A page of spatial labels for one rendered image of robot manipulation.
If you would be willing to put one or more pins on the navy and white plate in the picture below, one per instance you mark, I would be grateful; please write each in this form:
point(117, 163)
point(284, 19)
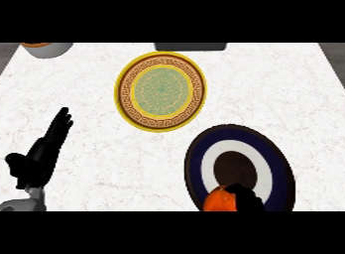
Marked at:
point(239, 165)

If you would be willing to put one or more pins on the dark grey appliance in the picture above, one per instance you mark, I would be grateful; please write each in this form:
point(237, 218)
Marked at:
point(190, 46)

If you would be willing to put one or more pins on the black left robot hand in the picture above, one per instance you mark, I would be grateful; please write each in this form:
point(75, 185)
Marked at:
point(39, 155)

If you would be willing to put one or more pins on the yellow patterned plate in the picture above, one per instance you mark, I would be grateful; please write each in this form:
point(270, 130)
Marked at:
point(160, 91)

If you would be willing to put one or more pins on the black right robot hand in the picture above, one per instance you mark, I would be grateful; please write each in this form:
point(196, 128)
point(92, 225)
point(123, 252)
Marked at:
point(247, 198)

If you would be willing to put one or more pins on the grey bowl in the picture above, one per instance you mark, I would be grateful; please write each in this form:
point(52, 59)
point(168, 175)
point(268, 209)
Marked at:
point(47, 49)

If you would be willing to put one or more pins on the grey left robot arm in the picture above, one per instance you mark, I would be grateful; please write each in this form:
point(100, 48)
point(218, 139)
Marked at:
point(26, 202)

